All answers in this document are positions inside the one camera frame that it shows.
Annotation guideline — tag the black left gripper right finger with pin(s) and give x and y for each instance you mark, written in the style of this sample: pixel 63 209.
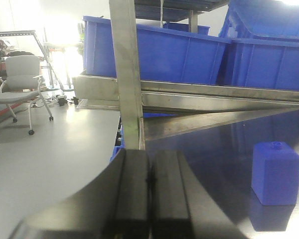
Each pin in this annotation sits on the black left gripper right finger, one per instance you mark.
pixel 181 207

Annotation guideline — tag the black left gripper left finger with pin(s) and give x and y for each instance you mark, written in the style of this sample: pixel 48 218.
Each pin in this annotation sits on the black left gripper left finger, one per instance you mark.
pixel 115 205

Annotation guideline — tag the blue plastic block part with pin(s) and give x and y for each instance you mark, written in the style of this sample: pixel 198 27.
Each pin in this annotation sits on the blue plastic block part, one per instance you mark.
pixel 275 173

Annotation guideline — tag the blue bin left on rack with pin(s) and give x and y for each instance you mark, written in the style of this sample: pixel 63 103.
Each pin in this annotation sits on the blue bin left on rack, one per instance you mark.
pixel 164 54

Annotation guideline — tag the blue bin on rack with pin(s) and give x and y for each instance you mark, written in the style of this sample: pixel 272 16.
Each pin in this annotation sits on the blue bin on rack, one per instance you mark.
pixel 164 54
pixel 256 63

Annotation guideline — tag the blue bin right on rack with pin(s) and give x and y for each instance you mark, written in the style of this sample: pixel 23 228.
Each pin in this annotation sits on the blue bin right on rack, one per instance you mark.
pixel 256 63

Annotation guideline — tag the grey office chair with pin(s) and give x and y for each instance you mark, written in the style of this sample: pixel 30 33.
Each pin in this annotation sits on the grey office chair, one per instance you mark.
pixel 22 85

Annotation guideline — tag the blue bin far upper right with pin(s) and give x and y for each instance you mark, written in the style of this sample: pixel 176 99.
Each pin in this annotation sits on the blue bin far upper right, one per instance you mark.
pixel 261 19

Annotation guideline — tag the steel shelf rack frame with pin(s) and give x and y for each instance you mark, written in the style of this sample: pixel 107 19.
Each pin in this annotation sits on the steel shelf rack frame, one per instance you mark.
pixel 152 110

